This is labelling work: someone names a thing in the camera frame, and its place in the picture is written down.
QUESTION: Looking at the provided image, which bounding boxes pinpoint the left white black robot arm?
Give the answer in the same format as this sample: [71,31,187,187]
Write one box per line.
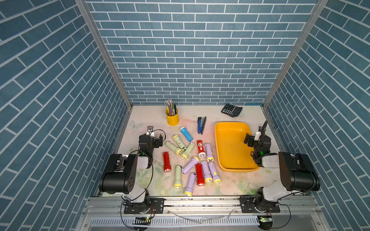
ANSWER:
[99,131,166,214]

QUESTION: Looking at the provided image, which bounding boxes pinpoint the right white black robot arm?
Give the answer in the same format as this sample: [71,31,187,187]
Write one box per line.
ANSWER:
[244,132,320,212]

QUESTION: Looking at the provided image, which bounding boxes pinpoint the yellow plastic storage tray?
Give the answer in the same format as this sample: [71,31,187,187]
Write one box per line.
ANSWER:
[214,122,259,172]

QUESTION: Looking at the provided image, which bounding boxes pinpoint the yellow pen cup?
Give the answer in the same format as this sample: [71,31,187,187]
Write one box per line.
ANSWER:
[166,109,179,126]

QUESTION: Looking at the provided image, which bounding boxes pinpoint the pens in cup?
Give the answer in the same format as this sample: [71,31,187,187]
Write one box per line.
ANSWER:
[165,99,177,116]

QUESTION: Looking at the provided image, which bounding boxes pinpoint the green flashlight slanted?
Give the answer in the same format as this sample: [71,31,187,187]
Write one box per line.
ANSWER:
[181,142,195,160]

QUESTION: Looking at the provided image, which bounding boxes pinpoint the black calculator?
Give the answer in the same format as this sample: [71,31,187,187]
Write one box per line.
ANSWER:
[221,104,242,117]

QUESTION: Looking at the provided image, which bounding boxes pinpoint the purple flashlight slanted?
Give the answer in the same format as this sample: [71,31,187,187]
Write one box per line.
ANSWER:
[182,157,199,174]

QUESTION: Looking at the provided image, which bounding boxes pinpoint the purple flashlight upper right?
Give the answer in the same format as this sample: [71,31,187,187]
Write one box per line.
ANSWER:
[205,143,214,162]

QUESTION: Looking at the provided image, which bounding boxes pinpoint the blue black stapler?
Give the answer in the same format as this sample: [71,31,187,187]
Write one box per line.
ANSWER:
[197,116,207,134]

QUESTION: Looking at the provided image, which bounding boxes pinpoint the purple flashlight bottom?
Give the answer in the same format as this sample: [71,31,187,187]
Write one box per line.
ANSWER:
[184,172,197,197]

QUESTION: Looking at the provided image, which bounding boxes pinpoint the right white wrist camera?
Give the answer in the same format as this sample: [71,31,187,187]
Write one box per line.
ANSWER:
[254,126,262,141]

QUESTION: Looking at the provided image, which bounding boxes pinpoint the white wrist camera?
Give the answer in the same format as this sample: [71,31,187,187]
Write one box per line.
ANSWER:
[254,126,262,141]
[146,126,154,137]

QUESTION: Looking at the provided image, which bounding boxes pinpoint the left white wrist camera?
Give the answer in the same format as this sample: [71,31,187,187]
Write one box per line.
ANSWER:
[146,126,154,137]

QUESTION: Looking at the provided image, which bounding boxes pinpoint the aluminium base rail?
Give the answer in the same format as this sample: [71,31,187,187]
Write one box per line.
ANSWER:
[77,195,329,231]

